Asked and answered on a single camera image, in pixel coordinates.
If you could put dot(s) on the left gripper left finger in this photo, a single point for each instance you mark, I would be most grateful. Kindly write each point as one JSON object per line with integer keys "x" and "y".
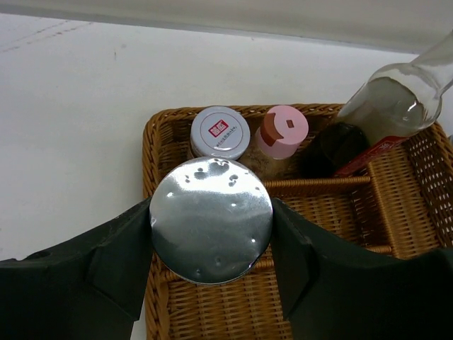
{"x": 89, "y": 287}

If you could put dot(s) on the pink-cap spice jar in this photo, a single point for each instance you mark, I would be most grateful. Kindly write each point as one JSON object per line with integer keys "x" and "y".
{"x": 275, "y": 141}

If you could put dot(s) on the brown wicker divided tray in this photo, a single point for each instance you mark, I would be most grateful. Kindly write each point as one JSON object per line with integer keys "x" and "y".
{"x": 400, "y": 204}

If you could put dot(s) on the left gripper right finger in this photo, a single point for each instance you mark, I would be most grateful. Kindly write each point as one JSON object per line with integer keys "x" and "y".
{"x": 333, "y": 289}

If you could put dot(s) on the silver-cap blue-label jar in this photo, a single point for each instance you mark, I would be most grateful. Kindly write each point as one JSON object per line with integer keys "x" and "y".
{"x": 211, "y": 220}

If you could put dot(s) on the white-lid dark jam jar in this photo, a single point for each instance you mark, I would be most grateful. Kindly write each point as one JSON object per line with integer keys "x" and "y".
{"x": 219, "y": 131}

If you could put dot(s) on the tall red-label glass bottle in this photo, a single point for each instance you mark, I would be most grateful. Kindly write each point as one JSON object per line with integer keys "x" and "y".
{"x": 397, "y": 102}

